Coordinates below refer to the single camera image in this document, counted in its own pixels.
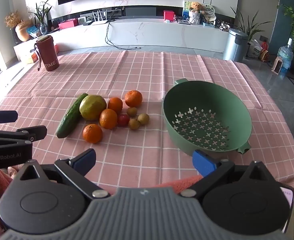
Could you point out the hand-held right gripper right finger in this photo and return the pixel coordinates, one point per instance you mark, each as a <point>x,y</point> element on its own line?
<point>203,163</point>

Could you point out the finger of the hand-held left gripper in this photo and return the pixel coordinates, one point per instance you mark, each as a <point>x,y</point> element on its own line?
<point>4,116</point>
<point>36,130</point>

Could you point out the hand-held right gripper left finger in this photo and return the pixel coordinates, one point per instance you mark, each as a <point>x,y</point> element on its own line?
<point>83,158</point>

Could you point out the orange mandarin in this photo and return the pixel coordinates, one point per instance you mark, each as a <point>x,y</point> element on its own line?
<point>115,104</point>
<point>92,133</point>
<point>133,98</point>
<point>108,119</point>

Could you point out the green cucumber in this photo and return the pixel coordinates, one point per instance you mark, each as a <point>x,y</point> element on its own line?
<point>70,117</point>

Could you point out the large yellow-green citrus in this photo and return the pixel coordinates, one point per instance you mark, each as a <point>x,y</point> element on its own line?
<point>92,107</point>

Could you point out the red tomato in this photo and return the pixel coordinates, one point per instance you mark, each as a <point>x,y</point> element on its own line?
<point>123,120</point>

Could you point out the brown round potato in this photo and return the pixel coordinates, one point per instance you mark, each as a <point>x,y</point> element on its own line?
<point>134,124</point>

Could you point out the brown longan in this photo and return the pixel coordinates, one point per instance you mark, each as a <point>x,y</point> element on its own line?
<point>132,111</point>
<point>143,118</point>

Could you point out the green plastic colander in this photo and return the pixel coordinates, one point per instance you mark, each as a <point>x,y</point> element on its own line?
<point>187,97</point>

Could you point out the red water bottle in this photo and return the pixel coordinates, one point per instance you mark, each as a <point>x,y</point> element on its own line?
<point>48,55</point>

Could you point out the dried flowers in beige vase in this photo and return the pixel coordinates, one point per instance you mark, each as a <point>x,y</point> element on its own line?
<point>21,31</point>

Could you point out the blue packet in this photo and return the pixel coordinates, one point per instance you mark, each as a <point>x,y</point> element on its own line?
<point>33,31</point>

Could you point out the pink checked tablecloth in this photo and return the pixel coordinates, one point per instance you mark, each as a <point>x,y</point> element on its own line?
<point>137,67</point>

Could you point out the green plant in glass vase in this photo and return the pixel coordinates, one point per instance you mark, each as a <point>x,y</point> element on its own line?
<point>42,15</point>

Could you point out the long red box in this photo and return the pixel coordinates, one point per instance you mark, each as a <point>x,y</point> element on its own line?
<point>68,24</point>

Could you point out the grey pedal bin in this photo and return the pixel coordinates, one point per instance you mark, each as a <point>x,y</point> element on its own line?
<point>234,46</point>

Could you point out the small beige heater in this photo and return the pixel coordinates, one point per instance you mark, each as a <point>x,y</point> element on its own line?
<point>278,65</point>

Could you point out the white plastic bag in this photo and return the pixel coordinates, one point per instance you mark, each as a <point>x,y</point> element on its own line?
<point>253,49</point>

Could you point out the white router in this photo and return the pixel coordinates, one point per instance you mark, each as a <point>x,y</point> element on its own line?
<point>99,22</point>

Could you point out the red bag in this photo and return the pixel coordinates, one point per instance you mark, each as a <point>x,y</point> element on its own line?
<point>263,53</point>

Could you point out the blue water jug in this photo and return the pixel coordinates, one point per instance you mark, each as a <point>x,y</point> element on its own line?
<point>286,53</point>

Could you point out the white marble television console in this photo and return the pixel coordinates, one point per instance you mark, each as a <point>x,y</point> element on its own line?
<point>162,32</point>

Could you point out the black and white ornament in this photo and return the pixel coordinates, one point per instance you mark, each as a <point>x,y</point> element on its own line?
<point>222,25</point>

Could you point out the potted long-leaf plant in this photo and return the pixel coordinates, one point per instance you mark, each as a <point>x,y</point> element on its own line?
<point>248,28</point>

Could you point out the small red box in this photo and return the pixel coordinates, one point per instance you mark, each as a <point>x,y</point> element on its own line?
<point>169,15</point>

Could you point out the decorative plate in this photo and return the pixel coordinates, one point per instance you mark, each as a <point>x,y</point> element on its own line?
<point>209,9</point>

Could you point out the brown teddy bear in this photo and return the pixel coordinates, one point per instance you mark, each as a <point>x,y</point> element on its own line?
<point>195,6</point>

